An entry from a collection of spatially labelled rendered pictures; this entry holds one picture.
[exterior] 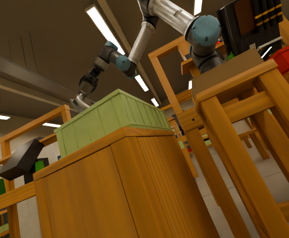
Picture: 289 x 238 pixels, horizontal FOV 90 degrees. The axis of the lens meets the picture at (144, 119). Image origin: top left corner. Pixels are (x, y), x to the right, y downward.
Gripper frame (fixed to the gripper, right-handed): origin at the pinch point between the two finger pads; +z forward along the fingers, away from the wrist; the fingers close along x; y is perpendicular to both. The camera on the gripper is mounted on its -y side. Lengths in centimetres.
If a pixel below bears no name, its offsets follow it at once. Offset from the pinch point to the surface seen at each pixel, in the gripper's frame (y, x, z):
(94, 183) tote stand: -52, -23, 11
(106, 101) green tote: -33.1, -12.1, -12.2
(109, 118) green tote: -37.2, -16.5, -7.6
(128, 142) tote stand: -53, -23, -9
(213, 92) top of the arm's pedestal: -38, -47, -41
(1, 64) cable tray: 239, 163, 97
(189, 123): -2, -72, -24
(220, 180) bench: -28, -101, -6
